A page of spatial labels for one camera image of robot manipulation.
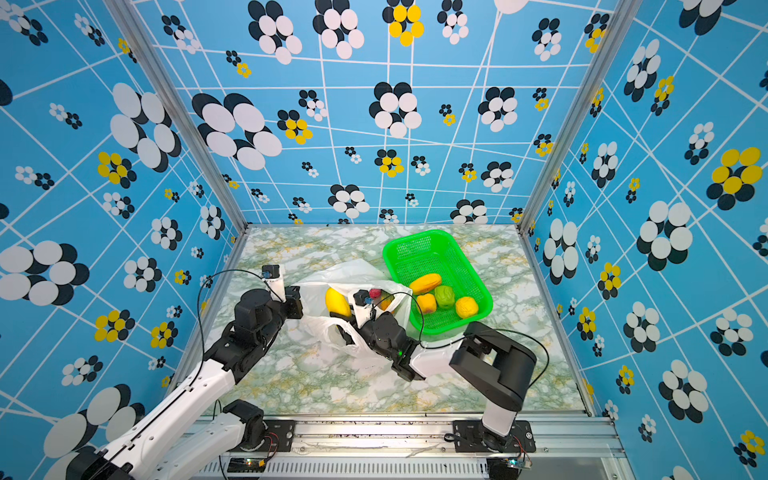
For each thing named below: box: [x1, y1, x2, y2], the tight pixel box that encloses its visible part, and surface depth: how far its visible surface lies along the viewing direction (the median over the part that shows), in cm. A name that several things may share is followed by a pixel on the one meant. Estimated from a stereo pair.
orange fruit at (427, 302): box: [418, 293, 437, 313], surface depth 95 cm
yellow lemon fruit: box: [455, 296, 479, 319], surface depth 93 cm
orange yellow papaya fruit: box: [409, 273, 442, 295], surface depth 101 cm
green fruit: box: [434, 285, 455, 309], surface depth 95 cm
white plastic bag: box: [286, 259, 412, 364], surface depth 77 cm
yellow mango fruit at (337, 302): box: [326, 287, 352, 317], surface depth 77 cm
